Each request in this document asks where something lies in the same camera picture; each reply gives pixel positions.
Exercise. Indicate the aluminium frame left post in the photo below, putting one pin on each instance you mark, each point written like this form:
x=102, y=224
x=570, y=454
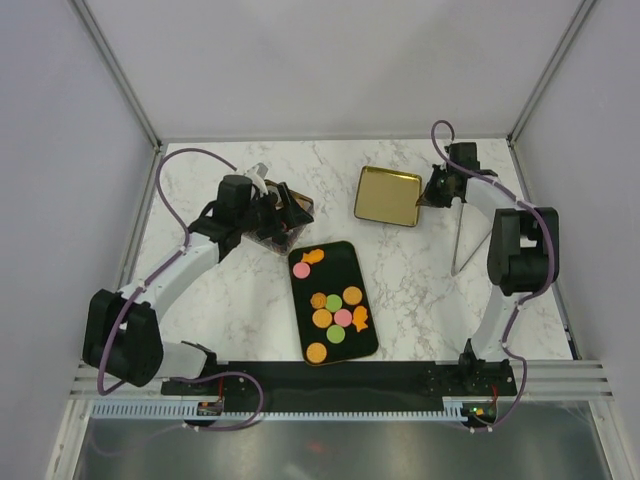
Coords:
x=107, y=55

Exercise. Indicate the orange dotted biscuit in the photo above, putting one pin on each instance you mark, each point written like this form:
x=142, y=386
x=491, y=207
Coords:
x=352, y=295
x=316, y=353
x=322, y=318

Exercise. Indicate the aluminium front rail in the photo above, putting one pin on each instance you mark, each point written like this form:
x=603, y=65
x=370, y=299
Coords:
x=541, y=379

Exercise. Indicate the square cookie tin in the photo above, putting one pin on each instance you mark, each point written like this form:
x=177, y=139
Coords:
x=296, y=230

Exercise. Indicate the aluminium frame right post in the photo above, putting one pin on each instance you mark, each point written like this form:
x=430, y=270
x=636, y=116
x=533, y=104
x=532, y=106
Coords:
x=561, y=50

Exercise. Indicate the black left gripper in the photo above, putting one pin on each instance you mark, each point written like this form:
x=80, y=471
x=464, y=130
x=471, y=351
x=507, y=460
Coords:
x=291, y=214

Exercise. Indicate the pink sandwich cookie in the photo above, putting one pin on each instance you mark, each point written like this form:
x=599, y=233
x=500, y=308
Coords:
x=301, y=270
x=343, y=318

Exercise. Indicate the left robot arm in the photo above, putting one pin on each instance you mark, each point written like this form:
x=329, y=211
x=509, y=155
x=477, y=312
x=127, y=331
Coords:
x=123, y=338

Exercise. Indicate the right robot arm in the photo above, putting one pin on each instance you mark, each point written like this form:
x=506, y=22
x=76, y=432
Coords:
x=523, y=253

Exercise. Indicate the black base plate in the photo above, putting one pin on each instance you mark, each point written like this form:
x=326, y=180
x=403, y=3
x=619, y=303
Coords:
x=354, y=399

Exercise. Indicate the orange fish cookie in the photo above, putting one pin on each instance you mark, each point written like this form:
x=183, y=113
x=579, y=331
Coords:
x=313, y=257
x=360, y=318

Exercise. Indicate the orange dotted biscuit right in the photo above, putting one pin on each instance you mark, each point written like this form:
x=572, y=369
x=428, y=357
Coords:
x=352, y=295

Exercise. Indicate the black rectangular tray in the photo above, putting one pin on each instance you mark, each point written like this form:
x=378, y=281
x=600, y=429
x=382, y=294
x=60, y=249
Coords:
x=338, y=270

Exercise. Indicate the orange swirl cookie left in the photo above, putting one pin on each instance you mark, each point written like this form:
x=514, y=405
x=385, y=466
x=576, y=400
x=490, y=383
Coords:
x=318, y=300

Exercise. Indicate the aluminium frame post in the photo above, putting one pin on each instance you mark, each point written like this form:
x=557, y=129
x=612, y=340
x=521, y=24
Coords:
x=561, y=50
x=107, y=55

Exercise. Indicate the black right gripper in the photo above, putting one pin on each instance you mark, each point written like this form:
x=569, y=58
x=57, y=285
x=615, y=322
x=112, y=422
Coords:
x=429, y=197

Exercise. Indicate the white slotted cable duct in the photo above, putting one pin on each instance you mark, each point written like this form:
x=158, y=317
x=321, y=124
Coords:
x=191, y=410

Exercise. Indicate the orange fish cookie lower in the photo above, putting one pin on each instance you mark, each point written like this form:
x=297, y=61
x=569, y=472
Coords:
x=360, y=318

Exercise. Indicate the pink sandwich cookie lower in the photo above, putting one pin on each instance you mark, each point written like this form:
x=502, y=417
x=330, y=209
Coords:
x=343, y=318

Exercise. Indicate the pink sandwich cookie top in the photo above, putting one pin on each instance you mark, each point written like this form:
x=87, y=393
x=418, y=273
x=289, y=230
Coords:
x=301, y=270

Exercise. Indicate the green sandwich cookie lower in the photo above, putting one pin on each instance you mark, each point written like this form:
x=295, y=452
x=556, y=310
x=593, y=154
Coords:
x=335, y=334

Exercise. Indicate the orange dotted biscuit bottom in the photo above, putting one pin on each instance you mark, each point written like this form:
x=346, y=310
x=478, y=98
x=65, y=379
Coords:
x=316, y=353

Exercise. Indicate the green sandwich cookie upper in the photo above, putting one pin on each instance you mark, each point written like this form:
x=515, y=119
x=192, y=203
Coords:
x=334, y=303

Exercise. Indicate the gold tin lid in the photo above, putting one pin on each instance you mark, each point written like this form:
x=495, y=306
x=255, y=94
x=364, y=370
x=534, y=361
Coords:
x=388, y=196

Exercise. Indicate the orange fish cookie top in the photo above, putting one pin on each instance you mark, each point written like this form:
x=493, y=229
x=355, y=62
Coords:
x=313, y=257

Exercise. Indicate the green sandwich cookie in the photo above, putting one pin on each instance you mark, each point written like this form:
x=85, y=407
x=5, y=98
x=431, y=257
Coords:
x=334, y=303
x=335, y=334

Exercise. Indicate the orange dotted biscuit middle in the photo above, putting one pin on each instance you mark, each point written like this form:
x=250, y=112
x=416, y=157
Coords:
x=322, y=318

